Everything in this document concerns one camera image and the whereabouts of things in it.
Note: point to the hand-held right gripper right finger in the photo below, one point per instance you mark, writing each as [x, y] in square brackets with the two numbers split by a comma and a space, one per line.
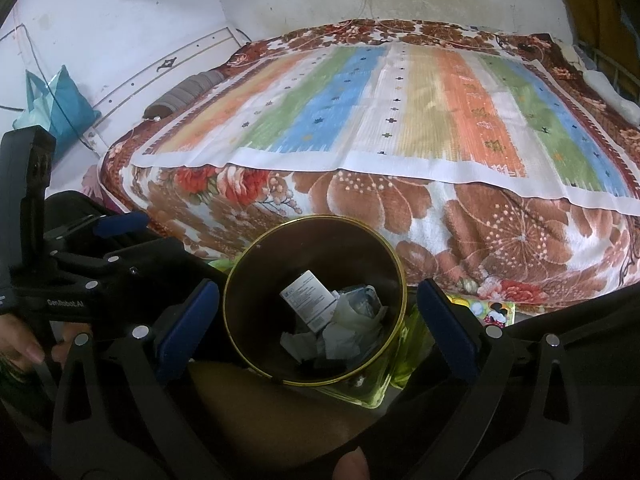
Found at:
[446, 330]

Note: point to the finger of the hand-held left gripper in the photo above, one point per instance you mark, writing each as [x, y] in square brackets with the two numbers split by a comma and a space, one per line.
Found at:
[120, 224]
[150, 265]

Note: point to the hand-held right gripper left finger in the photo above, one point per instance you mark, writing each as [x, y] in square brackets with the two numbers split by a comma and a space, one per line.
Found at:
[186, 327]

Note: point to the dark bin with gold rim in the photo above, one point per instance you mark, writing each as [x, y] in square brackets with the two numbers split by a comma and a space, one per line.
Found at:
[260, 300]

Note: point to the light blue plastic bag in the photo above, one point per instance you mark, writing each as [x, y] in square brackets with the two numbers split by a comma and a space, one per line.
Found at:
[362, 300]

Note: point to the white plastic bag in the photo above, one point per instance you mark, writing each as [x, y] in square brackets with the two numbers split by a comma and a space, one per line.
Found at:
[345, 340]

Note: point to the small white paper carton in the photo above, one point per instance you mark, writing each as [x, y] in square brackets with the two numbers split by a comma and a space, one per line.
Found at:
[310, 300]

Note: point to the person's left hand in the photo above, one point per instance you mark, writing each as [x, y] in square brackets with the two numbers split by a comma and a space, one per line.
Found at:
[20, 345]

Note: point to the colourful cartoon printed mat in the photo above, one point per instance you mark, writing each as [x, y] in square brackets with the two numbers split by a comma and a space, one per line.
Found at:
[485, 310]

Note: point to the teal bag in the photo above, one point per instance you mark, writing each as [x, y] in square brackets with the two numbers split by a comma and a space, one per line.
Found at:
[65, 110]

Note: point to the grey rolled pillow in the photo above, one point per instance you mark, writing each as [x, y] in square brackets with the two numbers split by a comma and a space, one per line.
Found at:
[185, 92]

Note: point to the white headboard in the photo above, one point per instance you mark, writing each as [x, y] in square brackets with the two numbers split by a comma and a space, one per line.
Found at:
[150, 80]

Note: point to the brown floral blanket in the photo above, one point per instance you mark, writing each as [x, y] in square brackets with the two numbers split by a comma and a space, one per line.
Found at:
[350, 200]

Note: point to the striped colourful bed sheet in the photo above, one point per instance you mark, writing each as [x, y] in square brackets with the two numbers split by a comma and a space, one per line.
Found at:
[450, 110]

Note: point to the white pillow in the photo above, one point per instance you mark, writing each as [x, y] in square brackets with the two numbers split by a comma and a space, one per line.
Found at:
[612, 92]

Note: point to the mustard hanging garment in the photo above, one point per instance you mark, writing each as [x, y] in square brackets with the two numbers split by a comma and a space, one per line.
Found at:
[585, 0]

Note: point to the metal bed rail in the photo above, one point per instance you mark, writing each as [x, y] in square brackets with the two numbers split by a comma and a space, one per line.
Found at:
[607, 57]

